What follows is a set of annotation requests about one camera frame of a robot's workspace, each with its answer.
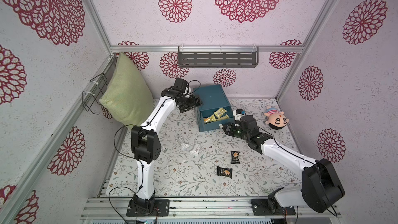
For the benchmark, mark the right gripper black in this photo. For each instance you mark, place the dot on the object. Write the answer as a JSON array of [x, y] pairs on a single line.
[[231, 129]]

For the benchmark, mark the yellow cookie packet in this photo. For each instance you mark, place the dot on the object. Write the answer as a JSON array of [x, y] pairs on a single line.
[[210, 119], [223, 117], [220, 112]]

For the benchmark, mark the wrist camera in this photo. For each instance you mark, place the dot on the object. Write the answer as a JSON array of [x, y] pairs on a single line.
[[238, 114], [181, 87]]

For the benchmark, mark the cartoon boy plush head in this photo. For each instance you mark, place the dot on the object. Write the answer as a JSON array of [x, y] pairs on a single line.
[[276, 119]]

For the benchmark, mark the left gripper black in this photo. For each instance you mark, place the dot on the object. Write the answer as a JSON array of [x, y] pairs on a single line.
[[193, 102]]

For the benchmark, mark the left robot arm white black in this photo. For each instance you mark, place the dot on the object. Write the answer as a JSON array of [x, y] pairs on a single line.
[[146, 145]]

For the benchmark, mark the green pillow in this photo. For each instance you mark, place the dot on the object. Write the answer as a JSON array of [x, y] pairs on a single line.
[[127, 97]]

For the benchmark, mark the white cookie packet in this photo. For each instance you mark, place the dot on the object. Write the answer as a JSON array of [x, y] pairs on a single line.
[[195, 150], [184, 146]]

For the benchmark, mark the grey wall shelf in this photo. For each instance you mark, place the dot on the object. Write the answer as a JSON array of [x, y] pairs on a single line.
[[218, 59]]

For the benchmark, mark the white cookie packet left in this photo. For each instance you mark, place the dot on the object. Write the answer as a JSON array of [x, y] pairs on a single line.
[[184, 146]]

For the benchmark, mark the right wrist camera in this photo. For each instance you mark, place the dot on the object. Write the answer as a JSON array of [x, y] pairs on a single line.
[[238, 114]]

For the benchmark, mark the black cookie packet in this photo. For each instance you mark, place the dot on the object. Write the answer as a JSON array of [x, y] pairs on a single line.
[[235, 157], [225, 172]]

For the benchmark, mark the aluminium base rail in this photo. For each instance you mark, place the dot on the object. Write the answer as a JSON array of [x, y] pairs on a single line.
[[184, 207]]

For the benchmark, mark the white cookie packet right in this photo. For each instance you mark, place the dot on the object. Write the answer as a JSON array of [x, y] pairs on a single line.
[[195, 150]]

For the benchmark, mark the black wire wall rack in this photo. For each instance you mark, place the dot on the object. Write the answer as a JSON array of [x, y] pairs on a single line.
[[90, 97]]

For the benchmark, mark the teal drawer cabinet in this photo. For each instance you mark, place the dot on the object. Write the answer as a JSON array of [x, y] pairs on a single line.
[[212, 98]]

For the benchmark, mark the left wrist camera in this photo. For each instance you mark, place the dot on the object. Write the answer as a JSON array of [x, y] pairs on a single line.
[[181, 87]]

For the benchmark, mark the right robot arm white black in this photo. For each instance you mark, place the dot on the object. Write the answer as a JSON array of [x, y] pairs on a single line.
[[320, 185]]

